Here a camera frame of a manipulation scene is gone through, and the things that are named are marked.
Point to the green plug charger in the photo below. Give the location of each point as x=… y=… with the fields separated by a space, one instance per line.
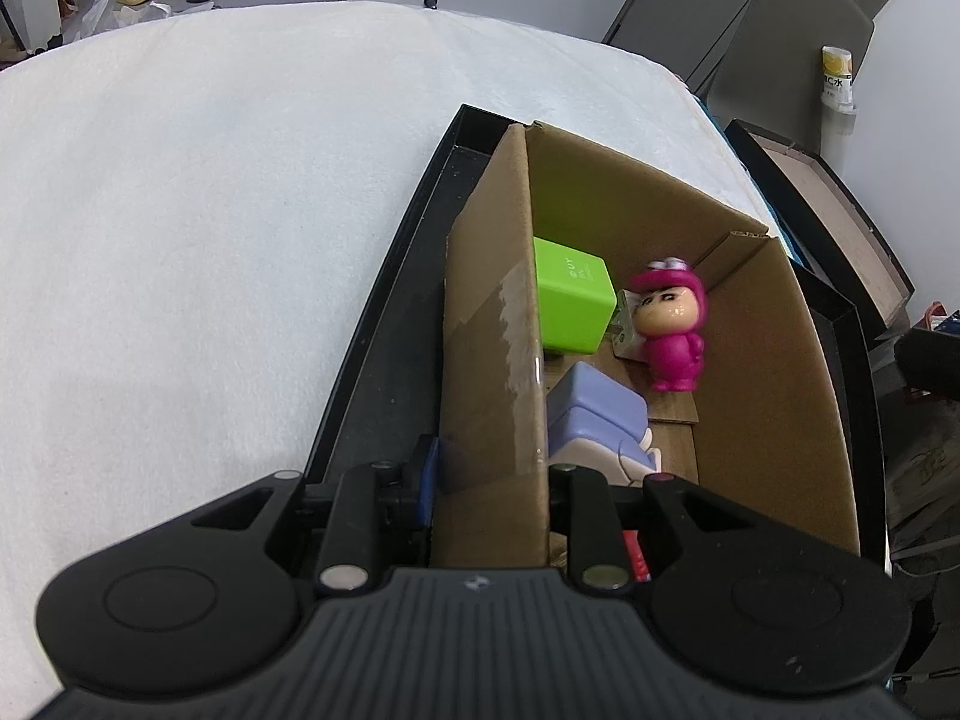
x=570 y=292

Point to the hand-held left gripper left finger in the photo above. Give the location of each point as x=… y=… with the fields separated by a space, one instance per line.
x=427 y=481

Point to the grey door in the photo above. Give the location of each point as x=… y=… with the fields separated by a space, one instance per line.
x=660 y=0

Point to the purple plug charger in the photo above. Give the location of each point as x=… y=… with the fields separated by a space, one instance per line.
x=592 y=409

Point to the pink cartoon figurine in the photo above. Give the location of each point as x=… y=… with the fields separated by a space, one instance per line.
x=671 y=330

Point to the white plastic bags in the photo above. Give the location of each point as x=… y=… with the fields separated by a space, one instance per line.
x=127 y=15

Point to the brown cardboard box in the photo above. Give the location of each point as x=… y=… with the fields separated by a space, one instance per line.
x=750 y=390

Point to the black shallow tray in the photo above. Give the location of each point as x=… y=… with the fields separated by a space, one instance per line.
x=390 y=360

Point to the black lid with brown inside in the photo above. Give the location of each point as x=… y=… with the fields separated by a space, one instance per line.
x=832 y=210

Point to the yellow and white bottle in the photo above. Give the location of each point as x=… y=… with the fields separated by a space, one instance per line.
x=836 y=75

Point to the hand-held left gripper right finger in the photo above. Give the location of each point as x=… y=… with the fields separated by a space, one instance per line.
x=586 y=521

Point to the grey leaning board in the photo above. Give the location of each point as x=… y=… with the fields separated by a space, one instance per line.
x=787 y=22

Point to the small red object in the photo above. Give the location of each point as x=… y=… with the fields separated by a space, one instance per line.
x=637 y=556

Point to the grey table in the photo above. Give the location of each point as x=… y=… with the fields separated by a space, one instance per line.
x=930 y=360

